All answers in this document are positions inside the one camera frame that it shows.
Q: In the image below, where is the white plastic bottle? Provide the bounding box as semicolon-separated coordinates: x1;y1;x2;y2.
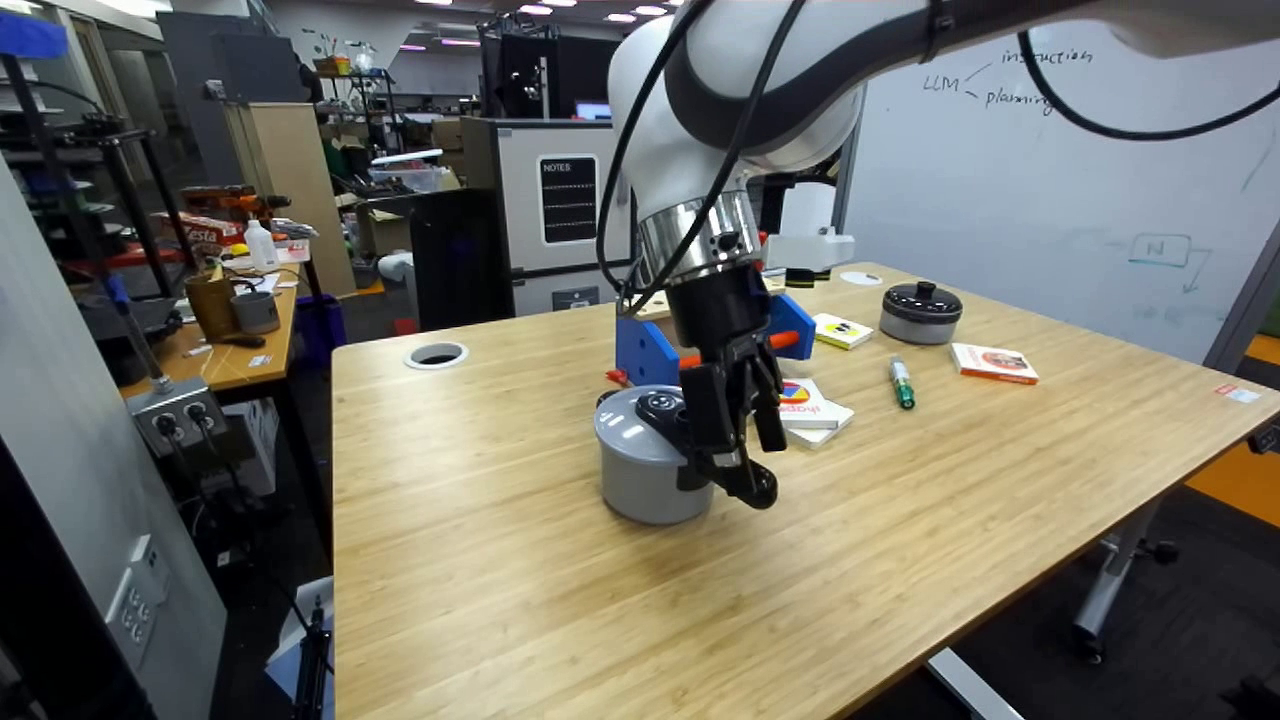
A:
241;215;285;270

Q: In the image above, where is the white shapes board book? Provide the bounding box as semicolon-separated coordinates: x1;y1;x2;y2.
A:
776;377;842;420

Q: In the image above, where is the black equipment stack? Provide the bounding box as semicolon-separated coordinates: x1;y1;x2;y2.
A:
482;29;625;125

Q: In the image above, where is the blue bin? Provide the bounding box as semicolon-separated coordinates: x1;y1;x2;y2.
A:
293;291;351;373

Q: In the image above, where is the small book with red picture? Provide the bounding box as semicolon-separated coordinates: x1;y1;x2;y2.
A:
948;340;1043;389

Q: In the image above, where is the white outlet plate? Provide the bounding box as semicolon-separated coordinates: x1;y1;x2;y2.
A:
99;532;174;672

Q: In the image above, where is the wooden side desk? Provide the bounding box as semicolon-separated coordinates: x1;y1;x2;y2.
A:
115;270;305;403

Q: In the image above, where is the black low cabinet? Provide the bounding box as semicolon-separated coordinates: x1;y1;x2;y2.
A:
409;186;518;331

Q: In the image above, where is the black chair base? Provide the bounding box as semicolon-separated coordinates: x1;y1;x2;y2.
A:
1132;532;1184;573

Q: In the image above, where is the white lab oven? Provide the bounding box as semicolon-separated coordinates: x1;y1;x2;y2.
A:
492;115;638;316

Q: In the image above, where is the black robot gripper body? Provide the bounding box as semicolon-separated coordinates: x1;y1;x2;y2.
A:
659;259;783;403

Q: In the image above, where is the tall beige cabinet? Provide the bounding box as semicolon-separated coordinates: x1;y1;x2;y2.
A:
226;95;358;297

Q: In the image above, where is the gray power socket box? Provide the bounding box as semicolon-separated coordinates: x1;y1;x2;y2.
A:
130;378;234;465

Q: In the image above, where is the large gray panel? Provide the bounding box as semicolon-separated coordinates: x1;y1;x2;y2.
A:
0;155;234;720

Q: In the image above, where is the large whiteboard panel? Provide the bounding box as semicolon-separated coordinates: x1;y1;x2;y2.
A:
838;0;1280;373

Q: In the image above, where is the small gray container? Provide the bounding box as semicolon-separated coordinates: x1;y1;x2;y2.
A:
229;282;281;335

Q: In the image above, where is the plain white board book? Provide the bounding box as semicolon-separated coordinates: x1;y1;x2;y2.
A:
776;390;857;453

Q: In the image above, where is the yellow notepad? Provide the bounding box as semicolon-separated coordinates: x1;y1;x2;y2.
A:
811;312;878;357

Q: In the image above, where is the green marker pen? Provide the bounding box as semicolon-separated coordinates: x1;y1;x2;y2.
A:
885;357;921;414

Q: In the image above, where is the gray pot with black handle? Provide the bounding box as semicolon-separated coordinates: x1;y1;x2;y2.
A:
592;378;717;526

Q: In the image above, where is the small brown box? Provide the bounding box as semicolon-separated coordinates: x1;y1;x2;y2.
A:
183;265;244;345

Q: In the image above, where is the gray pot with black lid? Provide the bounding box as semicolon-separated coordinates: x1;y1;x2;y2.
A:
878;275;967;347

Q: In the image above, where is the black storage rack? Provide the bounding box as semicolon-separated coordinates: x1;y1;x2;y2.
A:
0;53;183;350

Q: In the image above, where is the white desk leg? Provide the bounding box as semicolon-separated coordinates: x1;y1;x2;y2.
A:
926;646;1015;720
1074;512;1151;646

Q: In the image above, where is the white boxy object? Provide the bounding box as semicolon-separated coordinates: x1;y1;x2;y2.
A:
765;175;861;288

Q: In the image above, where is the white object on floor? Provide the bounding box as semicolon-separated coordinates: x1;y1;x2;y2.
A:
262;573;336;710

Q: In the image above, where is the blue and wood toy toolbox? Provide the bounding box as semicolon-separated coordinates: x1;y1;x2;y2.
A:
611;282;820;390

